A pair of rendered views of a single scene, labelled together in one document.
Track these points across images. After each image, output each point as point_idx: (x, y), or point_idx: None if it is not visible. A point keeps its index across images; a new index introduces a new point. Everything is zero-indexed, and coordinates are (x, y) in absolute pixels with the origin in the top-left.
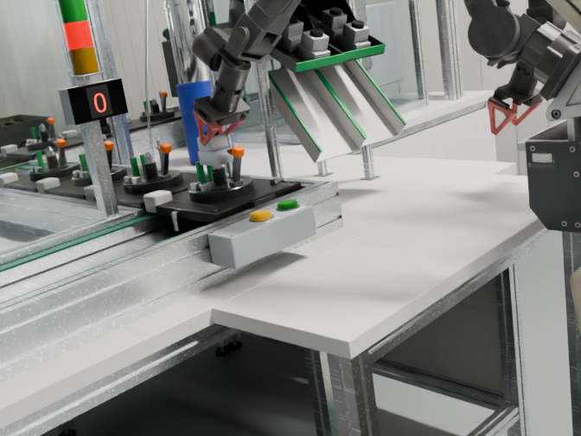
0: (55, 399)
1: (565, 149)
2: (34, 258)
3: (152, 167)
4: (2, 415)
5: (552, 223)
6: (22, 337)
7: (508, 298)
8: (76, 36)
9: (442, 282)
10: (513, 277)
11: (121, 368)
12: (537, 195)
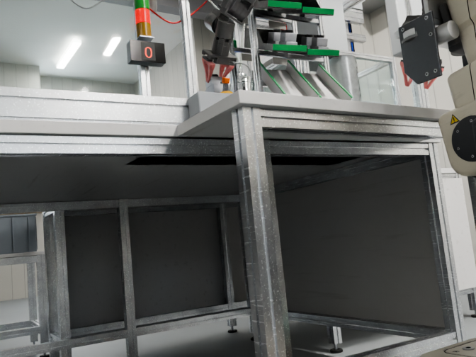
0: (54, 131)
1: (422, 20)
2: None
3: None
4: (15, 124)
5: (419, 78)
6: (49, 108)
7: (440, 236)
8: (140, 15)
9: (328, 98)
10: (444, 220)
11: (103, 133)
12: (408, 61)
